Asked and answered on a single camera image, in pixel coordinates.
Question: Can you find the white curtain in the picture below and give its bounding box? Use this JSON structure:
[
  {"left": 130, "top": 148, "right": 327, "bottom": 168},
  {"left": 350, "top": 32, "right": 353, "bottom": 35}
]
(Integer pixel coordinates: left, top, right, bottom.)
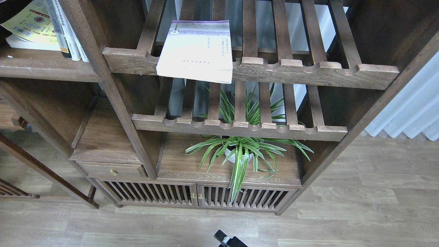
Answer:
[{"left": 364, "top": 52, "right": 439, "bottom": 141}]

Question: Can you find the thin white upright book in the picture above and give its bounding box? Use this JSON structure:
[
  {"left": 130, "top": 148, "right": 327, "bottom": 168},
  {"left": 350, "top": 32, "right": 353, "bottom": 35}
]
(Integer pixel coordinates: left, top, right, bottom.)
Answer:
[{"left": 60, "top": 0, "right": 90, "bottom": 63}]

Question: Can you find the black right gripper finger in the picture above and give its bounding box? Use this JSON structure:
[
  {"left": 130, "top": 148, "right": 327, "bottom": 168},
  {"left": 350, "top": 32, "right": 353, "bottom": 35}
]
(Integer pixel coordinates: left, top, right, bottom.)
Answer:
[{"left": 214, "top": 230, "right": 247, "bottom": 247}]

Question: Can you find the green yellow paperback book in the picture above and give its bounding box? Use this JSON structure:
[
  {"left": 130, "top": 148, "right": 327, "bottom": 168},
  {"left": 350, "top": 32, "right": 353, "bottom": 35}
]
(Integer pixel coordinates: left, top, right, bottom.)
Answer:
[{"left": 1, "top": 0, "right": 61, "bottom": 51}]

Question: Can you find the green spider plant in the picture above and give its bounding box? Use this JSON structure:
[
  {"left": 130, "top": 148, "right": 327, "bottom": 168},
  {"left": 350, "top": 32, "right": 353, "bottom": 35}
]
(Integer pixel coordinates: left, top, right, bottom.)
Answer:
[{"left": 183, "top": 87, "right": 314, "bottom": 203}]

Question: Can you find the dark spine upright book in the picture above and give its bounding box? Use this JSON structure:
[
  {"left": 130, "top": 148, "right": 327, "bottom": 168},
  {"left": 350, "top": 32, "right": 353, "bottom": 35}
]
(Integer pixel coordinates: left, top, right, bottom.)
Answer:
[{"left": 44, "top": 0, "right": 72, "bottom": 59}]

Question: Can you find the dark wooden bookshelf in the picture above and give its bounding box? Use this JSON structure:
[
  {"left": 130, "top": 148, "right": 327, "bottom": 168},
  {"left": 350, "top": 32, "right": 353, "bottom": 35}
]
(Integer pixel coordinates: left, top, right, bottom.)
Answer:
[{"left": 1, "top": 0, "right": 438, "bottom": 215}]

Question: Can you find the white purple paperback book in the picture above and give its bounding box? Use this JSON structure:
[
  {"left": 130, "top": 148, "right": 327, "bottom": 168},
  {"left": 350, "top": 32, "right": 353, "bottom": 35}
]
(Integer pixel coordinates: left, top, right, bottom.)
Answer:
[{"left": 156, "top": 20, "right": 233, "bottom": 83}]

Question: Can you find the white plant pot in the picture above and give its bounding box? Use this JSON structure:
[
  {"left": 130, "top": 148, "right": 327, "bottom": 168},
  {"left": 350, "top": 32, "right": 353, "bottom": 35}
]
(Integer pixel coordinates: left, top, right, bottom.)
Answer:
[{"left": 224, "top": 144, "right": 254, "bottom": 164}]

